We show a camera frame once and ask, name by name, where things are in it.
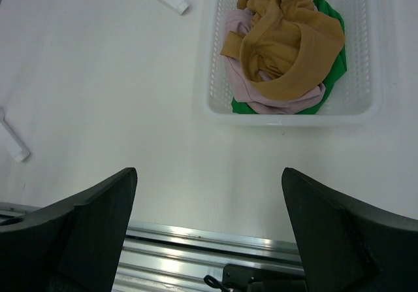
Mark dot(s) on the green tank top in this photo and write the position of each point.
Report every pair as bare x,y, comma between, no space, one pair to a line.
339,67

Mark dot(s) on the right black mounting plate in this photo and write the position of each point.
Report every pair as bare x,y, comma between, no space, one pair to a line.
241,278

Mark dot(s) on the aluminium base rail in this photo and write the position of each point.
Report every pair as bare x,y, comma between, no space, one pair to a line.
165,258

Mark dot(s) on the clothes rack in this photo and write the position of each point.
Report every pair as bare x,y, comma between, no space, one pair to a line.
15,147

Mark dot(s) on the brown tank top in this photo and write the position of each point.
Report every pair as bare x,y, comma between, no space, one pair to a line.
290,48

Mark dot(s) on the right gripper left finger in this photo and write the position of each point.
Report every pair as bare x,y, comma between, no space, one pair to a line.
72,245

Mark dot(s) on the white plastic basket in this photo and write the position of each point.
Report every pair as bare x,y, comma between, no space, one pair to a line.
355,98

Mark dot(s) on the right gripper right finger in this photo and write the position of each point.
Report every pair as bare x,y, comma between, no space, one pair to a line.
346,244

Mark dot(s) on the mauve tank top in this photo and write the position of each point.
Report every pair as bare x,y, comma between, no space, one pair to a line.
246,99

